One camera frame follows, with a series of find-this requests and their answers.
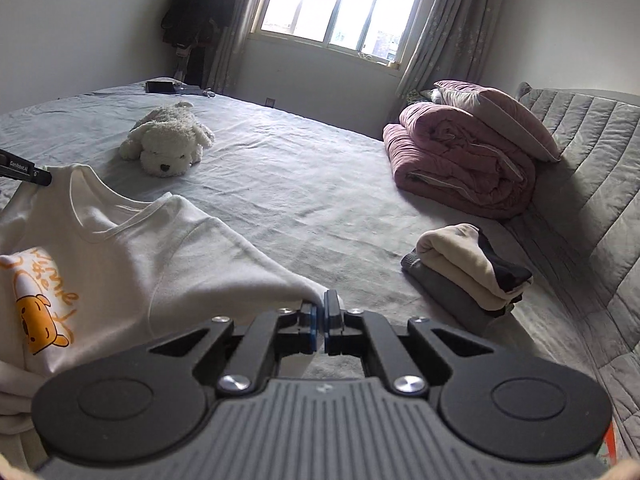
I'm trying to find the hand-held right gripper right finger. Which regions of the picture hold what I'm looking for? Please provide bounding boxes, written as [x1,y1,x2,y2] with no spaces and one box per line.
[323,290,502,397]

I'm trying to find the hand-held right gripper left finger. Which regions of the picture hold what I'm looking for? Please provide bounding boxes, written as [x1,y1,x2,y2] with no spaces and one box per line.
[145,302,319,396]

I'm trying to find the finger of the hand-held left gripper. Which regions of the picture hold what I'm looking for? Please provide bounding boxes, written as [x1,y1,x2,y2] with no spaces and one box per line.
[0,148,54,187]

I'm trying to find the dark hanging clothes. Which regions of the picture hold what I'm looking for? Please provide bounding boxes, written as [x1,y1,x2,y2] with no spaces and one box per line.
[160,0,241,51]

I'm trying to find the folded grey garment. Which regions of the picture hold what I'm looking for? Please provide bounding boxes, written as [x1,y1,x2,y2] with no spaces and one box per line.
[400,252,516,331]

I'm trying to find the white plush dog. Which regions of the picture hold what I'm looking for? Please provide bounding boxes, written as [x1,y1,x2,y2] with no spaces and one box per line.
[119,101,216,178]

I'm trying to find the folded cream garment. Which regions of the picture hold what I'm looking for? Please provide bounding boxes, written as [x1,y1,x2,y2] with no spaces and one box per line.
[416,224,526,312]

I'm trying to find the folded black garment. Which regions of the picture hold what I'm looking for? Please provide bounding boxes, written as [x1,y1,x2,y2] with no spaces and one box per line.
[477,227,534,296]

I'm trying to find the folded pink quilt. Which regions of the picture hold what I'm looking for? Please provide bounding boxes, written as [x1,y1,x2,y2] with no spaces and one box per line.
[382,102,537,219]

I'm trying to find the patterned cloth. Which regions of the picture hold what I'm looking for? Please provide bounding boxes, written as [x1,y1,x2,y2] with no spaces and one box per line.
[404,87,441,107]

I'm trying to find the grey floral curtain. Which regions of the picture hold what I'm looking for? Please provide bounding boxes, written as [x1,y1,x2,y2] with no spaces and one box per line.
[396,0,511,98]
[204,0,278,96]

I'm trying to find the pink grey pillow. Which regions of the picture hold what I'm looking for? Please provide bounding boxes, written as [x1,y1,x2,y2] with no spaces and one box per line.
[432,80,563,163]

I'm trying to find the grey quilted headboard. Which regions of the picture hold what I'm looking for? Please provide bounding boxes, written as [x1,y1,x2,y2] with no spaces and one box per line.
[510,82,640,456]

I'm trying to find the window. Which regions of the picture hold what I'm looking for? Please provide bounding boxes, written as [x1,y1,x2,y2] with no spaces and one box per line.
[250,0,435,67]

